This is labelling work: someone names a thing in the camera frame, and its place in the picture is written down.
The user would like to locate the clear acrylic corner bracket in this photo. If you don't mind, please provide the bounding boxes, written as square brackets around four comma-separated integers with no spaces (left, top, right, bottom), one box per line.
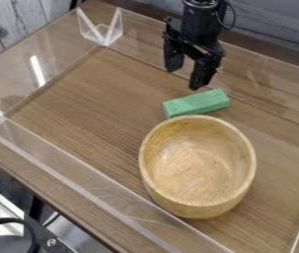
[74,8,122,46]

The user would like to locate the black cable lower left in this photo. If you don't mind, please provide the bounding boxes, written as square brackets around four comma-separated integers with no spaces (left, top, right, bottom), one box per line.
[0,216,41,253]

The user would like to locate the black metal stand base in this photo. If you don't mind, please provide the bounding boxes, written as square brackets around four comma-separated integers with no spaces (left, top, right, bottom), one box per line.
[0,234,77,253]

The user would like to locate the black table leg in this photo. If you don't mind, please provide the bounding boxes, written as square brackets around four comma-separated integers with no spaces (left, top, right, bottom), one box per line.
[29,197,45,221]

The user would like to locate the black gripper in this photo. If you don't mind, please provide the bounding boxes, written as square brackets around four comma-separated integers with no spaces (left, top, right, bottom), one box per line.
[161,0,236,90]

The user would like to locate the green rectangular block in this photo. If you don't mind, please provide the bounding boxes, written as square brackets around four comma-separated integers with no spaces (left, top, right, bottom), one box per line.
[161,89,231,119]

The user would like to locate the clear acrylic tray wall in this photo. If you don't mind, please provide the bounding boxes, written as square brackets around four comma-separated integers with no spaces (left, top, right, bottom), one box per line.
[0,0,299,253]

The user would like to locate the brown wooden bowl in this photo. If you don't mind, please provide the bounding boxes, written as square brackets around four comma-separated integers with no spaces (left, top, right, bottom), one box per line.
[138,116,256,219]

